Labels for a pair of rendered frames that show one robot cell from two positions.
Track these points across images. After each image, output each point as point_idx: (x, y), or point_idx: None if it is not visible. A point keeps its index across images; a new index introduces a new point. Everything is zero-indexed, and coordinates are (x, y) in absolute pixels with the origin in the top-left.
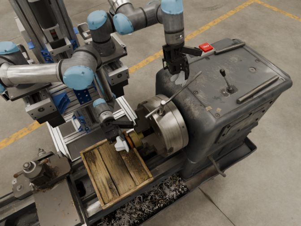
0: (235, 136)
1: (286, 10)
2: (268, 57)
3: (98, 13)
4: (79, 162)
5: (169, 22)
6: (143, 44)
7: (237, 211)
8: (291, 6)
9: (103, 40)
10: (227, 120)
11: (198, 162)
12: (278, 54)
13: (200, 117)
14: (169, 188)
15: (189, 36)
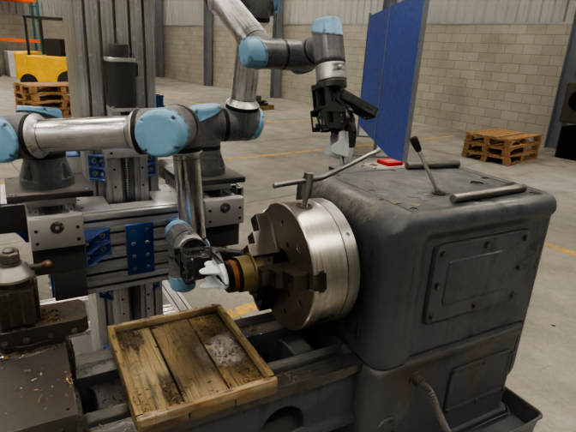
0: (474, 339)
1: (563, 246)
2: (543, 311)
3: (207, 105)
4: (100, 350)
5: (323, 45)
6: None
7: None
8: (571, 240)
9: (207, 144)
10: (434, 217)
11: (388, 373)
12: (566, 309)
13: (381, 212)
14: None
15: None
